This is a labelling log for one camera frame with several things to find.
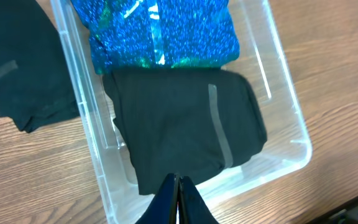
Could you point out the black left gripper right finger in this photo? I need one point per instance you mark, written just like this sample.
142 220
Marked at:
191 206

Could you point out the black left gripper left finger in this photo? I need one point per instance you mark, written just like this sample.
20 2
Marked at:
163 207

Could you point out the black pants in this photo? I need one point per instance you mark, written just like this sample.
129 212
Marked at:
193 122

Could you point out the sparkly blue garment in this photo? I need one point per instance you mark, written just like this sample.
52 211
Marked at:
158 33

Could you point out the clear plastic storage bin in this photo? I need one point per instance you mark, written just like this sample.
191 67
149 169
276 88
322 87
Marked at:
261 61

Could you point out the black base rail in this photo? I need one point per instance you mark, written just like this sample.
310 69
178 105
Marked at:
346 213

